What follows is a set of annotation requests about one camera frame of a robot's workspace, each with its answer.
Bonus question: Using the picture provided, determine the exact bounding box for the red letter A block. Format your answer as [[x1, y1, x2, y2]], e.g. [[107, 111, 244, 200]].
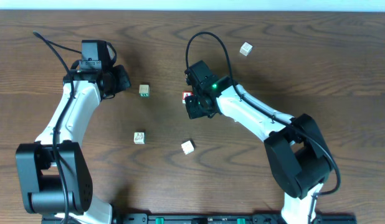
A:
[[182, 91, 193, 104]]

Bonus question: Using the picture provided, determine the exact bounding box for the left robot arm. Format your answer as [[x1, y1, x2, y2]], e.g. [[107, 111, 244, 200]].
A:
[[15, 65, 131, 223]]

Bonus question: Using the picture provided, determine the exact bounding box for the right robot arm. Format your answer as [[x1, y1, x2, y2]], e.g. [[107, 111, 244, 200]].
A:
[[185, 77, 335, 223]]

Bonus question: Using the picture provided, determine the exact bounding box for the white block green side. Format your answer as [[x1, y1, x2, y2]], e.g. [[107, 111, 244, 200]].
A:
[[139, 84, 150, 97]]

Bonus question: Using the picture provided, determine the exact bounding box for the plain white tilted block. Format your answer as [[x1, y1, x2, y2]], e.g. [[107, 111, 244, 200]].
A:
[[181, 140, 194, 155]]

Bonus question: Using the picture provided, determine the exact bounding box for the white block picture face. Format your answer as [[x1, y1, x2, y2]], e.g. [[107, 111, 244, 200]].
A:
[[133, 132, 146, 144]]

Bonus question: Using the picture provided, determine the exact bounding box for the white block top right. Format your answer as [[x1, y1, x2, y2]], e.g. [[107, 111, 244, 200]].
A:
[[239, 42, 253, 56]]

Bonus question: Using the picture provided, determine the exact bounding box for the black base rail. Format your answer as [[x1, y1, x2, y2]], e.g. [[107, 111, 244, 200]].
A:
[[41, 213, 358, 224]]

